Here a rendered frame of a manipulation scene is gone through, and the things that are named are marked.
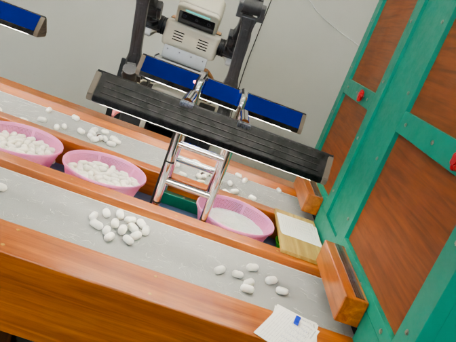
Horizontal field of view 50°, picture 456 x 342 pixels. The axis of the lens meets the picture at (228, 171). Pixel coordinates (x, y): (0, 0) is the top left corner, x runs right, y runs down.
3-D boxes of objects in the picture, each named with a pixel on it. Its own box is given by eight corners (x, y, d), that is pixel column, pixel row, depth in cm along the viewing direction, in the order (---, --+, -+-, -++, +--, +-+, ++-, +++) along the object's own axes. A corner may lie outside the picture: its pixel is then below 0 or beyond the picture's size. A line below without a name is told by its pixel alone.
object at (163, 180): (140, 223, 150) (186, 85, 137) (201, 245, 152) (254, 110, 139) (125, 252, 132) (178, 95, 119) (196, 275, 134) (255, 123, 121)
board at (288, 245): (273, 210, 177) (275, 207, 176) (312, 224, 178) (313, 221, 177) (280, 252, 145) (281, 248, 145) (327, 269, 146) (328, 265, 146)
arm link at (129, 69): (144, 73, 214) (124, 68, 213) (146, 55, 204) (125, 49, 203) (138, 94, 208) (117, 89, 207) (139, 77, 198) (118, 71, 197)
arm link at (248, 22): (266, 4, 196) (240, -4, 195) (267, 7, 191) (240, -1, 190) (237, 103, 216) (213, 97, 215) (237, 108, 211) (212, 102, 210)
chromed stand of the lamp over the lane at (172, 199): (161, 182, 189) (199, 70, 176) (210, 199, 190) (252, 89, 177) (152, 199, 170) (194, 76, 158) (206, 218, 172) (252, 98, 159)
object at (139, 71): (138, 71, 179) (144, 51, 177) (298, 130, 184) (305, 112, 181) (134, 73, 171) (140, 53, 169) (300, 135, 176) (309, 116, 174)
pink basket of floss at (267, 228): (172, 218, 162) (181, 193, 159) (229, 217, 180) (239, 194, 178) (220, 264, 144) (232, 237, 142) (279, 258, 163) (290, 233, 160)
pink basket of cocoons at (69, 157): (54, 169, 165) (62, 142, 162) (131, 184, 176) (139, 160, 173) (55, 205, 142) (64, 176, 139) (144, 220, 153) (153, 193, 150)
